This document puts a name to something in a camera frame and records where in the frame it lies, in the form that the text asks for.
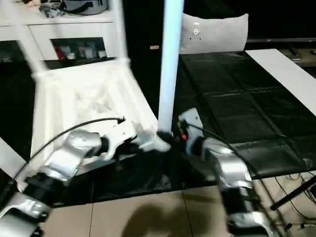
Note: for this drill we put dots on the white plastic table top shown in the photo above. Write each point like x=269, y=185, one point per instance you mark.
x=86, y=93

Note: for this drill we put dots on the white plastic table leg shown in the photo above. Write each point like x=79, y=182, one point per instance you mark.
x=119, y=32
x=11, y=158
x=29, y=47
x=170, y=61

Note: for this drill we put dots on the black tangled item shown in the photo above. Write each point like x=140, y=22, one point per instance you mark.
x=50, y=10

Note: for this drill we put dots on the black box with gold label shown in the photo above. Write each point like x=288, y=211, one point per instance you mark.
x=143, y=27

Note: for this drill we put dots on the small red bottle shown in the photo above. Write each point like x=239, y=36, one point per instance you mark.
x=58, y=51

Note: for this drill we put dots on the flat white board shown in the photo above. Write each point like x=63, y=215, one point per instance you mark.
x=284, y=71

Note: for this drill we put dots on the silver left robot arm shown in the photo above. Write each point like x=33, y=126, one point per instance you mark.
x=71, y=150

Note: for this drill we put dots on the black metal tube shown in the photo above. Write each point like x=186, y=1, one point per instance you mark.
x=293, y=196

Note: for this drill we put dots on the grey printed cushion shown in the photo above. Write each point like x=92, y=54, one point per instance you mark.
x=217, y=32

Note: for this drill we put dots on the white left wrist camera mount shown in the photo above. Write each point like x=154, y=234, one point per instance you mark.
x=123, y=135

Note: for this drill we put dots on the black work mat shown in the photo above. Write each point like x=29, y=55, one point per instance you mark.
x=234, y=111

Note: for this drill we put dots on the black rod red band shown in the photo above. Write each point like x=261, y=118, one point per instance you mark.
x=281, y=40

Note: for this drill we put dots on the white cabinet with glass doors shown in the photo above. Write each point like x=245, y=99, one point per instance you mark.
x=49, y=29

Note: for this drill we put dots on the beige spotted plush toy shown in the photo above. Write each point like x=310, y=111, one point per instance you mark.
x=30, y=2

